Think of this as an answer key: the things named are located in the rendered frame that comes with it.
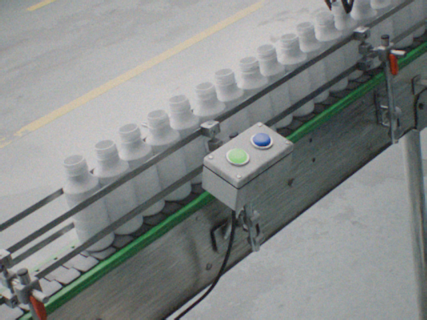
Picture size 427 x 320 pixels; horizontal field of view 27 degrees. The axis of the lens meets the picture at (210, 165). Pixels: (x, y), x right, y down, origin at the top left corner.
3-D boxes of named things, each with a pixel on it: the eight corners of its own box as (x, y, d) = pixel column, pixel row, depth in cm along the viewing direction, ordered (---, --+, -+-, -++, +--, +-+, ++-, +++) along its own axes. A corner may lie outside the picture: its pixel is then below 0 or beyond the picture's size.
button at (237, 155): (236, 151, 146) (237, 145, 145) (250, 160, 145) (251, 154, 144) (224, 159, 144) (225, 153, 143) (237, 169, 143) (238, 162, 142)
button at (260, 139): (260, 135, 149) (261, 129, 148) (273, 144, 148) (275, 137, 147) (248, 143, 148) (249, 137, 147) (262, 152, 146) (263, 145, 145)
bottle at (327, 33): (325, 96, 184) (315, 22, 176) (315, 86, 189) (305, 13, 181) (352, 89, 184) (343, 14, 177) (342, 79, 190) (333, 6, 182)
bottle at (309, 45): (318, 107, 180) (307, 31, 172) (295, 103, 184) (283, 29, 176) (335, 95, 183) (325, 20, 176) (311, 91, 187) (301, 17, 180)
